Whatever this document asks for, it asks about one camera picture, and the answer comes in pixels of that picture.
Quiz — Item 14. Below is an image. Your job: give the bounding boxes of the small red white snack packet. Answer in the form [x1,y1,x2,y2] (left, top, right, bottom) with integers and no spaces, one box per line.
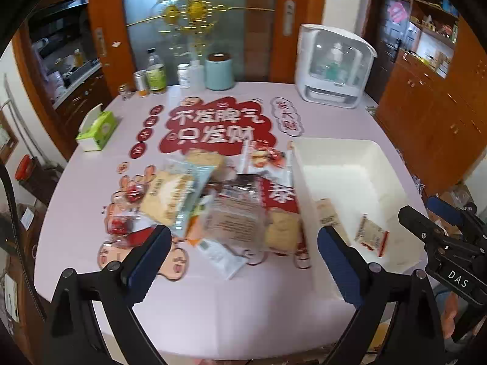
[355,214,389,257]

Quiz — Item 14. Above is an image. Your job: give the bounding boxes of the beige paper snack package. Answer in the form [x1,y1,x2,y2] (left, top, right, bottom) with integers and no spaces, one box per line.
[316,199,351,245]

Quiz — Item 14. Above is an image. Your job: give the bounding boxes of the red white jujube snack bag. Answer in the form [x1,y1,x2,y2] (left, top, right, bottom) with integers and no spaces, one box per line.
[238,140,299,214]

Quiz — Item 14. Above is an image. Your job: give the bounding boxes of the clear bag yellow bread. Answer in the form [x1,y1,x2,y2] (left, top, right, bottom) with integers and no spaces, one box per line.
[265,208,301,254]

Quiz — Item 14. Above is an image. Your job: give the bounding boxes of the white plastic storage bin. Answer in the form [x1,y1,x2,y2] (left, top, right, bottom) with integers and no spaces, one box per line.
[291,137,425,300]

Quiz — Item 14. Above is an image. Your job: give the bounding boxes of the wooden cabinet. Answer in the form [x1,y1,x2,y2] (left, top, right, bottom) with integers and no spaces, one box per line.
[376,0,486,195]

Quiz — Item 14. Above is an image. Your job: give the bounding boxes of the red round candy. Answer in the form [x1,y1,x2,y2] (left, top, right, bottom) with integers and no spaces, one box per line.
[124,183,146,204]

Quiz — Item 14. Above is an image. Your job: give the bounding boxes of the white orange snack packet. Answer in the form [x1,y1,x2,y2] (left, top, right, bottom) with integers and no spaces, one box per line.
[196,239,247,280]

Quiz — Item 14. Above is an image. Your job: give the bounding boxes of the blue white bread package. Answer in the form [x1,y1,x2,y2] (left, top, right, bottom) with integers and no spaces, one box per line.
[139,159,216,239]

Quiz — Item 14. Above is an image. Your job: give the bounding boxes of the printed pink table mat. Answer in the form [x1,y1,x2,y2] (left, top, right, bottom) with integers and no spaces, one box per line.
[33,80,429,362]

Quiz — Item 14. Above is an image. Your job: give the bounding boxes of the white countertop sterilizer appliance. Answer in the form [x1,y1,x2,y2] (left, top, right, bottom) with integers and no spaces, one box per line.
[295,24,377,109]

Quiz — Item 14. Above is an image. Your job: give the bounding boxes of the green tissue box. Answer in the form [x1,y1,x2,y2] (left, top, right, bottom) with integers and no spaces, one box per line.
[76,104,118,152]

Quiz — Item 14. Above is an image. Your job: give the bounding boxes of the clear wrapped pastry package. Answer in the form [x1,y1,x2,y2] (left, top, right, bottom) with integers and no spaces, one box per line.
[201,194,267,251]

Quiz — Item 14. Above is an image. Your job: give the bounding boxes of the small glass jar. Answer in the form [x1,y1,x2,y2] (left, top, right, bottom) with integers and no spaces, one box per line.
[118,84,132,100]

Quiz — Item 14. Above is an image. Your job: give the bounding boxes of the teal cylindrical canister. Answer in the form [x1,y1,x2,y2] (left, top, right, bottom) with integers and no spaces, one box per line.
[205,52,234,92]

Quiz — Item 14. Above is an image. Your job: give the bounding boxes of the small amber jar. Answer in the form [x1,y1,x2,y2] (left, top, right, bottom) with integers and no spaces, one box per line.
[133,70,150,97]

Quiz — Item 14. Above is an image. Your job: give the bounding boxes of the green label glass bottle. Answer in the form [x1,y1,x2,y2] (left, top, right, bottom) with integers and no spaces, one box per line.
[145,48,167,92]

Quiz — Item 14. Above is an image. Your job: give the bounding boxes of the white plastic bottle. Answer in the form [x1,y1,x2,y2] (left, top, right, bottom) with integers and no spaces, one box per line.
[188,59,205,93]

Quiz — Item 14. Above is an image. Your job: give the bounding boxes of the white pill bottle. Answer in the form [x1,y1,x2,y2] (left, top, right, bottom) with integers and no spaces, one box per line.
[177,63,191,89]

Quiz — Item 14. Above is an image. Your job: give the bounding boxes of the black cable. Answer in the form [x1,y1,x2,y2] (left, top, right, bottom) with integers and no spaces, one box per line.
[0,159,49,320]

